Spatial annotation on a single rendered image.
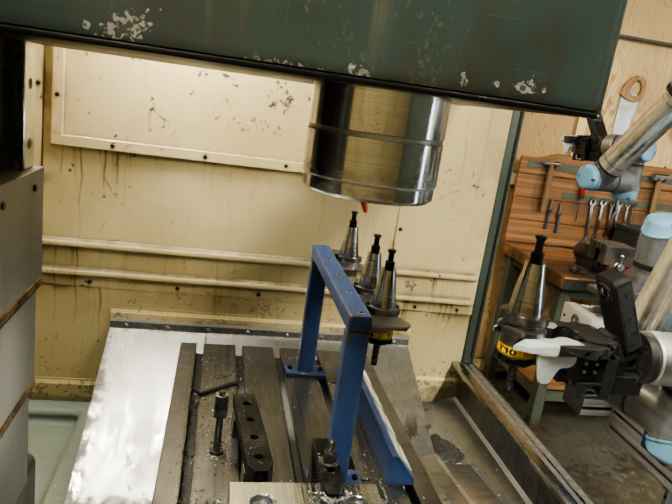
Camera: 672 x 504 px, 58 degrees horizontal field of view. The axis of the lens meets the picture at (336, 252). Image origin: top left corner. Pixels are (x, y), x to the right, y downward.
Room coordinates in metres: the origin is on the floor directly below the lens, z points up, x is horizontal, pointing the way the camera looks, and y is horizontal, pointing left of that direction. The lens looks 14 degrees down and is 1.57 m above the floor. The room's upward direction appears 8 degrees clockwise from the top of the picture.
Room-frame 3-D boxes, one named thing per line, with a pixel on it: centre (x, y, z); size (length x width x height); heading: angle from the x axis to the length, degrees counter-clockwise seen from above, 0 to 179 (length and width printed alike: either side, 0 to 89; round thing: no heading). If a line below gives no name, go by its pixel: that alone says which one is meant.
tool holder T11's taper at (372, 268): (1.14, -0.07, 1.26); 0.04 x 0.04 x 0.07
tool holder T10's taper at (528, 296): (0.76, -0.25, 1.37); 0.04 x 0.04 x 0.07
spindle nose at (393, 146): (0.73, -0.03, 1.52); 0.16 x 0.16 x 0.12
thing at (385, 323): (0.98, -0.11, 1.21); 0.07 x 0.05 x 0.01; 102
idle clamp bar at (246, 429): (1.01, 0.11, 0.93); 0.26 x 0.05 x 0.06; 17
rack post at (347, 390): (0.97, -0.05, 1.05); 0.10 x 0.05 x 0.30; 102
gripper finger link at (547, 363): (0.74, -0.29, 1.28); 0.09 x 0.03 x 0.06; 115
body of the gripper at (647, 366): (0.79, -0.38, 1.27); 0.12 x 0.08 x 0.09; 102
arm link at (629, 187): (1.87, -0.83, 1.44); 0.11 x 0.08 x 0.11; 117
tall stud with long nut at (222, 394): (1.01, 0.17, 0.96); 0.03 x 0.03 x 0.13
